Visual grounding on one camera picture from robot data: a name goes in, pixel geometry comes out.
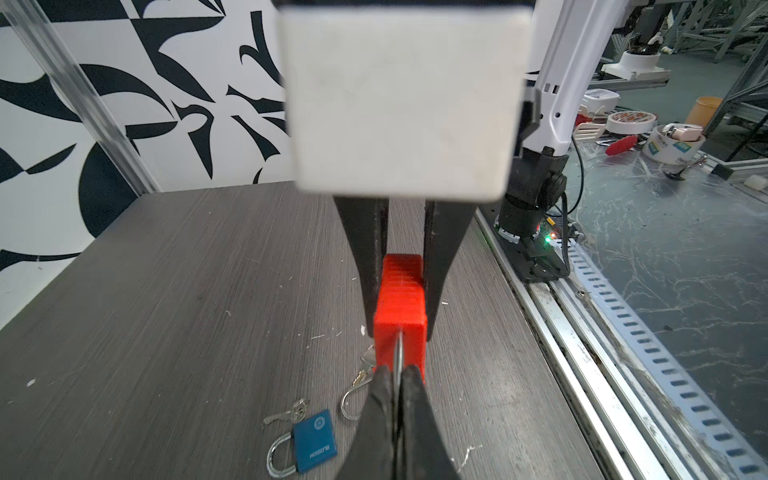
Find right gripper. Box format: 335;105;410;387
422;98;541;341

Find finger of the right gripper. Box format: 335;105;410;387
333;196;389;336

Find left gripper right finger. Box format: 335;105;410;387
398;365;460;479

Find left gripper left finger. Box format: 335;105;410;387
336;365;395;480

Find blue padlock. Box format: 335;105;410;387
266;409;338;479

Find silver key of blue padlock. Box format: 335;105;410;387
262;398;310;426

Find red padlock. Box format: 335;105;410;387
339;345;376;421
373;253;430;480

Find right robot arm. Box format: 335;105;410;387
334;1;646;343

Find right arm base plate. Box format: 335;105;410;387
479;204;571;284

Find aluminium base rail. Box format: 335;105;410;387
475;211;706;479

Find white slotted cable duct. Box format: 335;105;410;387
568;241;767;479

